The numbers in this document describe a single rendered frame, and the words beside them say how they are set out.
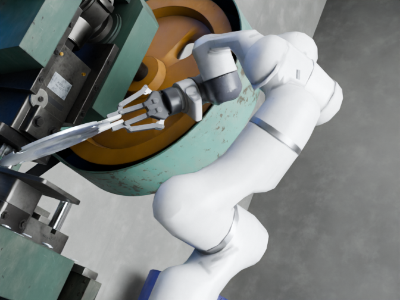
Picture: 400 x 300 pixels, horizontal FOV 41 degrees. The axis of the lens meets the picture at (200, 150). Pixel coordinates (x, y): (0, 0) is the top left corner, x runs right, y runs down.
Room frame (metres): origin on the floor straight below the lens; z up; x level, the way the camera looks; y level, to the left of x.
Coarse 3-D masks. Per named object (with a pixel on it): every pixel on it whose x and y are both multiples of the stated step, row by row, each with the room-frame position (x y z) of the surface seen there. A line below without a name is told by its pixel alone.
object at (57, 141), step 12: (108, 120) 1.31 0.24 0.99; (60, 132) 1.20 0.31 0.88; (72, 132) 1.23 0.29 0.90; (84, 132) 1.31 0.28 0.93; (96, 132) 1.39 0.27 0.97; (36, 144) 1.21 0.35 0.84; (48, 144) 1.28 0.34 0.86; (60, 144) 1.40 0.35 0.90; (72, 144) 1.45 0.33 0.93; (12, 156) 1.25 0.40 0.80; (24, 156) 1.33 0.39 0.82; (36, 156) 1.41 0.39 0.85
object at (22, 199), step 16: (0, 176) 1.39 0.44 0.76; (16, 176) 1.33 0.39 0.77; (32, 176) 1.28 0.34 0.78; (0, 192) 1.37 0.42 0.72; (16, 192) 1.36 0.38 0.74; (32, 192) 1.39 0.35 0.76; (48, 192) 1.37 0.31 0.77; (64, 192) 1.31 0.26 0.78; (0, 208) 1.35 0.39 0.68; (16, 208) 1.38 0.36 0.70; (32, 208) 1.41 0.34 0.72; (0, 224) 1.36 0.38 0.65; (16, 224) 1.40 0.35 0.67
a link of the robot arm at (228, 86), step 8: (232, 72) 1.27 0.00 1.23; (200, 80) 1.35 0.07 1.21; (208, 80) 1.29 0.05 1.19; (216, 80) 1.27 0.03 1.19; (224, 80) 1.27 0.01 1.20; (232, 80) 1.27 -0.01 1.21; (240, 80) 1.31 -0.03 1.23; (200, 88) 1.35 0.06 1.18; (208, 88) 1.30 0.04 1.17; (216, 88) 1.28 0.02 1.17; (224, 88) 1.28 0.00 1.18; (232, 88) 1.28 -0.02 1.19; (240, 88) 1.29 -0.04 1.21; (208, 96) 1.34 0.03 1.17; (216, 96) 1.30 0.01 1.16; (224, 96) 1.29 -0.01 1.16; (232, 96) 1.30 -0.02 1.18; (216, 104) 1.34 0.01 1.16
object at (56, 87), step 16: (64, 48) 1.41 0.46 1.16; (64, 64) 1.43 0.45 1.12; (80, 64) 1.47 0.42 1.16; (48, 80) 1.41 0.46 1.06; (64, 80) 1.45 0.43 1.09; (80, 80) 1.49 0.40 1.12; (0, 96) 1.45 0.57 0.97; (16, 96) 1.41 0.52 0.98; (32, 96) 1.38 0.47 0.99; (48, 96) 1.43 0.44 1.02; (64, 96) 1.47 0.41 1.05; (0, 112) 1.43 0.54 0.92; (16, 112) 1.39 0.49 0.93; (32, 112) 1.39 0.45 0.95; (48, 112) 1.41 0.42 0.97; (64, 112) 1.49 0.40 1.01; (16, 128) 1.40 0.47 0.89; (32, 128) 1.40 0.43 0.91; (48, 128) 1.43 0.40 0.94
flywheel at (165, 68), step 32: (160, 0) 1.80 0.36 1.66; (192, 0) 1.71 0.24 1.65; (160, 32) 1.81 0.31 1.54; (192, 32) 1.71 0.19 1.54; (224, 32) 1.58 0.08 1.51; (160, 64) 1.73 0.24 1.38; (192, 64) 1.67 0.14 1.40; (128, 96) 1.81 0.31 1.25; (96, 160) 1.76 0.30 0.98; (128, 160) 1.68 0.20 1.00
